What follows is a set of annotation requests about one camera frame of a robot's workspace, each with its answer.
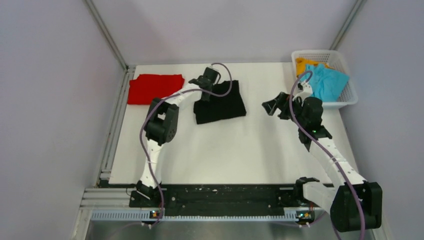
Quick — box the black t shirt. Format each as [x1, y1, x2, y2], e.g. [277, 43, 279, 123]
[193, 80, 247, 125]

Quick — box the orange t shirt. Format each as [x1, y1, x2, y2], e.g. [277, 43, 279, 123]
[295, 57, 334, 77]

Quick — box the aluminium frame rail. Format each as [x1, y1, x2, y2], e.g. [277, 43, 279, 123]
[71, 185, 388, 240]

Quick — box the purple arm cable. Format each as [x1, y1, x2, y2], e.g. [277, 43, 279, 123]
[288, 70, 367, 240]
[139, 62, 233, 229]

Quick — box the white plastic laundry basket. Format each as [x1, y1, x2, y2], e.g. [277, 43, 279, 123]
[291, 49, 358, 109]

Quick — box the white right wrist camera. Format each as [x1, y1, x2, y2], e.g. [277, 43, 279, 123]
[294, 81, 313, 101]

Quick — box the red folded t shirt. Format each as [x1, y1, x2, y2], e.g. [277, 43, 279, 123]
[127, 74, 185, 105]

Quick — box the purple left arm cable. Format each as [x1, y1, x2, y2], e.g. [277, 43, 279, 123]
[139, 62, 233, 229]

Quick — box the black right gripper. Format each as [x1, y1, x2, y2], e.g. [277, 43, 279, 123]
[263, 92, 307, 127]

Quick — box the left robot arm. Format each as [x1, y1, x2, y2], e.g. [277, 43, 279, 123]
[136, 66, 220, 207]

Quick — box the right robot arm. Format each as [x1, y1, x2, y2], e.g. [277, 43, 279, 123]
[261, 92, 383, 233]

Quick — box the light blue t shirt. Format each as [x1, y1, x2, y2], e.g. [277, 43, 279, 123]
[305, 63, 350, 102]

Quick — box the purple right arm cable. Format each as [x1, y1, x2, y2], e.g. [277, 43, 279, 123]
[288, 70, 367, 240]

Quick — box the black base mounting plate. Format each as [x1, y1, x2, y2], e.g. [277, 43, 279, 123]
[129, 184, 313, 217]

